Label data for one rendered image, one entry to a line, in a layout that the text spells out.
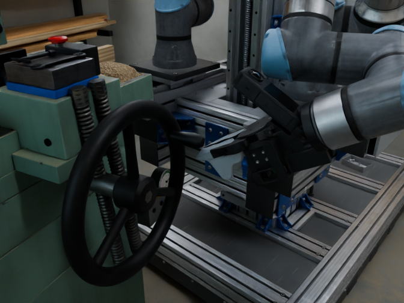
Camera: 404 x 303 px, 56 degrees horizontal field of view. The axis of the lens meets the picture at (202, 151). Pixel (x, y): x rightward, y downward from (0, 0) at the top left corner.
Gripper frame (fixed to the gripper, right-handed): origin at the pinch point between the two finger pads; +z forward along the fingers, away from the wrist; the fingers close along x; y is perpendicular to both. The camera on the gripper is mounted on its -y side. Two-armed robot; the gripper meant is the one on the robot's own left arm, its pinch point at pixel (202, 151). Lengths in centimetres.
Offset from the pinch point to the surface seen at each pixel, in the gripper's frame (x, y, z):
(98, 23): 238, -95, 210
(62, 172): -16.7, -7.9, 11.9
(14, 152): -16.9, -13.7, 19.5
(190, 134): -1.3, -3.5, -0.4
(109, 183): -11.8, -2.9, 10.1
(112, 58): 26.4, -24.9, 30.9
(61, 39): -5.8, -25.9, 10.2
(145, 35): 314, -75, 223
